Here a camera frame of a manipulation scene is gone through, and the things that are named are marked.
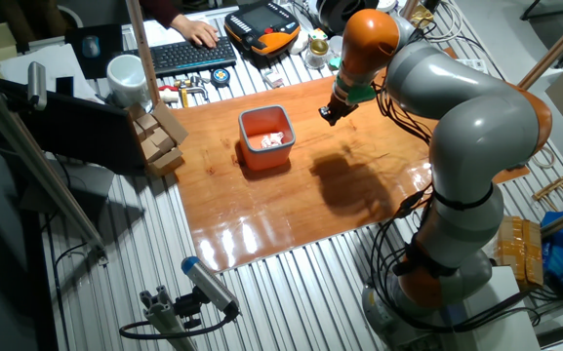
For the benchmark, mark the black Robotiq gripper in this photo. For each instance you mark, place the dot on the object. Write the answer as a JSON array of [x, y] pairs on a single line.
[[339, 108]]

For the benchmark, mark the white tissue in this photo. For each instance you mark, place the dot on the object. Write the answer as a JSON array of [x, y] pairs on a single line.
[[279, 138]]

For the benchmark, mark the person's right forearm dark sleeve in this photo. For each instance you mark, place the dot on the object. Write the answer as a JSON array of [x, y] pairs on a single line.
[[159, 10]]

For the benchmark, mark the grey and orange KUKA arm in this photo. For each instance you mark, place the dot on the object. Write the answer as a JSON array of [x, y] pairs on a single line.
[[481, 136]]

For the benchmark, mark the orange trash can blue rim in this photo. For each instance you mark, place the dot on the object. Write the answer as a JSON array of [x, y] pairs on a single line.
[[266, 158]]

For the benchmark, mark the person's right hand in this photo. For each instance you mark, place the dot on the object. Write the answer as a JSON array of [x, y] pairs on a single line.
[[200, 31]]

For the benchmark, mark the small crumpled white paper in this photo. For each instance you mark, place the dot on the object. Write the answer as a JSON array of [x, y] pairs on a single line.
[[270, 136]]

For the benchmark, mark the small clear wrapped packet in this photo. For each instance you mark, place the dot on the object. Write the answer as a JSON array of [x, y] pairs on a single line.
[[273, 79]]

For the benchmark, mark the large crumpled white paper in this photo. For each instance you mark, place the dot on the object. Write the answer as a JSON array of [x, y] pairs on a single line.
[[266, 143]]

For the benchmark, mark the clear jar white lid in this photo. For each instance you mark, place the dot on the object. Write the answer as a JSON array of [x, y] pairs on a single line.
[[334, 46]]

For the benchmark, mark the small colourful box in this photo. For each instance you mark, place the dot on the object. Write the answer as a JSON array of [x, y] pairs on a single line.
[[318, 34]]

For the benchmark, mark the black filament spool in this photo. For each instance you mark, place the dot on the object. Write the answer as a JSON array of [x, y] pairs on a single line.
[[339, 12]]

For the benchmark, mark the black round tape measure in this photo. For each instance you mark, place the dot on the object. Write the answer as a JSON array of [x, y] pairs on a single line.
[[220, 77]]

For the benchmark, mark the black orange teach pendant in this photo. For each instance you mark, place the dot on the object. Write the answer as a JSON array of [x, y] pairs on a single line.
[[261, 22]]

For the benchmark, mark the orange wooden board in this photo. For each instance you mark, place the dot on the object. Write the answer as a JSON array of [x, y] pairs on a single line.
[[261, 219]]

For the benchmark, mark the gold foil packet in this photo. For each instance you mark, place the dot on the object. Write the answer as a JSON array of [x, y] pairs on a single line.
[[422, 17]]

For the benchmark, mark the metal faucet fitting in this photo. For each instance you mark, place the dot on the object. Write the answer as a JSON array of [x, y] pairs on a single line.
[[193, 90]]

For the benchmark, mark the white power strip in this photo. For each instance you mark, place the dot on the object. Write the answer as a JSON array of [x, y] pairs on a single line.
[[471, 65]]

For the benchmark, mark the black computer keyboard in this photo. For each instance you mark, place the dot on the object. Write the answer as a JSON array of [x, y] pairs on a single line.
[[188, 56]]

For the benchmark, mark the white red valve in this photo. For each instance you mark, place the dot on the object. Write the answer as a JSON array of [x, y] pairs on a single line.
[[169, 95]]

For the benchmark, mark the open cardboard box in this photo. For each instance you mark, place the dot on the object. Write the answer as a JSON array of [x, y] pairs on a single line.
[[169, 163]]

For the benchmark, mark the small wooden block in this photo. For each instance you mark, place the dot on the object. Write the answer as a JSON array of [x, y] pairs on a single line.
[[162, 139], [147, 122], [150, 150]]

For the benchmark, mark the white paper sheet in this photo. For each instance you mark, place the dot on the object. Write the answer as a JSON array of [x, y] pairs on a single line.
[[164, 35]]

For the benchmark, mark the white ceramic mug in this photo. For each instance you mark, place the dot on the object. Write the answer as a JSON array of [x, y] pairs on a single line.
[[127, 80]]

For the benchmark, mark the yellow taped parcel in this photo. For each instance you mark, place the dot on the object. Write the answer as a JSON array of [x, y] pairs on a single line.
[[515, 248]]

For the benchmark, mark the wooden stick assembly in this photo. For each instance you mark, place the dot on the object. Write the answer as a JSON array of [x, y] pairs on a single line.
[[554, 184]]

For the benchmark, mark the dark computer mouse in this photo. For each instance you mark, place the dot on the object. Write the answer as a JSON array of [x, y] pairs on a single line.
[[91, 47]]

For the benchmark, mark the black flat monitor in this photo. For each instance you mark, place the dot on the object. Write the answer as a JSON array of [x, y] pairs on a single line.
[[76, 131]]

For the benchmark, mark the black mouse pad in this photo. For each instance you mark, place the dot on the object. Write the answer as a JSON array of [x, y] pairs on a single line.
[[76, 63]]

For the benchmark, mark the small black block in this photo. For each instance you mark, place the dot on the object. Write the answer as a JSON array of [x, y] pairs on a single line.
[[64, 86]]

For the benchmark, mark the white base box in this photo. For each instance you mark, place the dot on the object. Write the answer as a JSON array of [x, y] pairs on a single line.
[[505, 331]]

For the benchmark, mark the white paper sheets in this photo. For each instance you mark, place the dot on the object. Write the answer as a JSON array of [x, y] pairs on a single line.
[[56, 63]]

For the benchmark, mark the upright wooden post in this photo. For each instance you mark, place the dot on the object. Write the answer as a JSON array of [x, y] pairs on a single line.
[[142, 49]]

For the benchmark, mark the silver camera blue cap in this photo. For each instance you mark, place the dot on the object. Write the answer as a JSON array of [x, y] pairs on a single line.
[[208, 283]]

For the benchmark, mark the long slanted wooden post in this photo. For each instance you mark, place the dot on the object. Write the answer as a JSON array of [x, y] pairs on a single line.
[[554, 49]]

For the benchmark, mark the aluminium profile camera stand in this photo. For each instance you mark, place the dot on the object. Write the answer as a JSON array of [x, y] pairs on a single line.
[[164, 317]]

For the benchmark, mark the aluminium frame strut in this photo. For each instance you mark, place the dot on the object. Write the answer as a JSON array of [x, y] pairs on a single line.
[[42, 170]]

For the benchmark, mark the silver depth camera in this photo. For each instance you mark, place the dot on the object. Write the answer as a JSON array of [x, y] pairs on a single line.
[[37, 85]]

